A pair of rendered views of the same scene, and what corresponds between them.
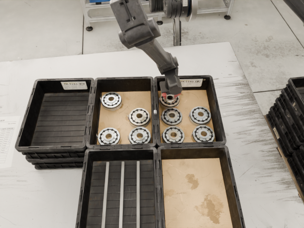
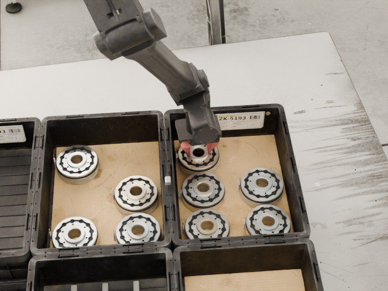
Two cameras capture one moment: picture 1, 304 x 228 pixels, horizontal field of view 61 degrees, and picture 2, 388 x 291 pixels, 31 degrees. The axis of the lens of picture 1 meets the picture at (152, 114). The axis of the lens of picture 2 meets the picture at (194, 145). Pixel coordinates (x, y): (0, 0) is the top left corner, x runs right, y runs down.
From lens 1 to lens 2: 45 cm
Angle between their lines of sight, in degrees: 6
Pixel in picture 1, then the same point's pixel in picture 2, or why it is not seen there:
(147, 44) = (144, 51)
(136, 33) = (125, 35)
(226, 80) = (321, 114)
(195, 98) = (252, 152)
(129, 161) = (118, 283)
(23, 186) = not seen: outside the picture
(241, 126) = (353, 209)
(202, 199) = not seen: outside the picture
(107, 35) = (58, 21)
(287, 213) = not seen: outside the picture
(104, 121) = (63, 205)
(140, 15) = (129, 7)
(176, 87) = (206, 129)
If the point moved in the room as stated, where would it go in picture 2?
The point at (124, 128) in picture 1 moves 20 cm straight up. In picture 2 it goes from (106, 219) to (97, 165)
